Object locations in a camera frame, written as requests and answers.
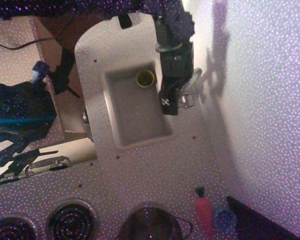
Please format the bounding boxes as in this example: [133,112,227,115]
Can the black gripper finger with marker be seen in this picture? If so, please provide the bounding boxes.
[158,77,187,116]

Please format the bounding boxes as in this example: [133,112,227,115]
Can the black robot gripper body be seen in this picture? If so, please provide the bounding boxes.
[154,10,195,87]

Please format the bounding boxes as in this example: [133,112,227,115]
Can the silver curved faucet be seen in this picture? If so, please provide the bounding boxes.
[178,68,203,109]

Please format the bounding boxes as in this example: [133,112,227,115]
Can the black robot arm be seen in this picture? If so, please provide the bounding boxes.
[0,0,195,116]

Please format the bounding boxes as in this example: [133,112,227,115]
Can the yellow green cup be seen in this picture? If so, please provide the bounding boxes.
[135,69,155,89]

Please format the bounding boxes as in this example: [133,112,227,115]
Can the grey toy sink basin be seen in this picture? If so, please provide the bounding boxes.
[102,61,173,149]

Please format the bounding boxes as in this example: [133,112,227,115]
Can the orange toy carrot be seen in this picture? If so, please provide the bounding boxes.
[195,186,214,240]

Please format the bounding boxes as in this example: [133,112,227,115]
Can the dark round pot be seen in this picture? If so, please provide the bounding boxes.
[115,206,194,240]

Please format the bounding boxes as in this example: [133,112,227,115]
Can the dark box corner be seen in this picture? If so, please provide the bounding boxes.
[226,196,300,240]

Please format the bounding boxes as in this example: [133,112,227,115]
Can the left black stove burner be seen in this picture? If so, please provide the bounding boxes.
[0,216,37,240]

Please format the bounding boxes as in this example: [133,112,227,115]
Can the silver cabinet door handle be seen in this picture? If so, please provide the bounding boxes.
[24,156,72,178]

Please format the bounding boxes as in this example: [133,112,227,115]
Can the black camera tripod stand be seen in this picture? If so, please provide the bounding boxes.
[0,48,81,186]

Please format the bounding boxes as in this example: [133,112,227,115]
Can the black cable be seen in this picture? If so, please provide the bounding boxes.
[0,15,76,51]

